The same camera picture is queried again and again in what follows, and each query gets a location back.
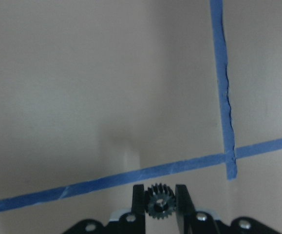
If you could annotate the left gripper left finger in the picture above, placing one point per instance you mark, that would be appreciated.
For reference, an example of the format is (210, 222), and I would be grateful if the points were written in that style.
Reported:
(138, 209)

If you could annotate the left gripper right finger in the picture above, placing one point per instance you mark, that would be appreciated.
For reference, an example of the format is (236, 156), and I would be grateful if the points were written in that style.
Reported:
(184, 209)

